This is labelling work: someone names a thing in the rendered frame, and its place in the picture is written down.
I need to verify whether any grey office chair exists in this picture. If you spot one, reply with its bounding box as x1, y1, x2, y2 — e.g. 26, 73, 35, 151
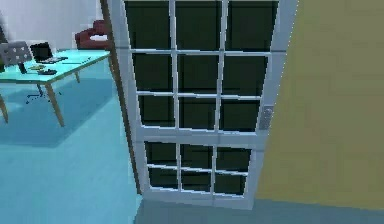
0, 40, 62, 105

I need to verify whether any white glazed room door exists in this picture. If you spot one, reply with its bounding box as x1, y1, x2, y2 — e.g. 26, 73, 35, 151
107, 0, 300, 211

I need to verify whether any black laptop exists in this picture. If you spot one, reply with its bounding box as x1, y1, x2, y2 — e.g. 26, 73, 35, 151
29, 41, 69, 65

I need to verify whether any dark red armchair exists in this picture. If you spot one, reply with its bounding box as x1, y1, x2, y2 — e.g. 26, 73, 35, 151
74, 19, 112, 52

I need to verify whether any turquoise table with wooden legs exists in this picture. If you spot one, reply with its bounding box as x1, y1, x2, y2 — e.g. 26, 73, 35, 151
0, 48, 112, 128

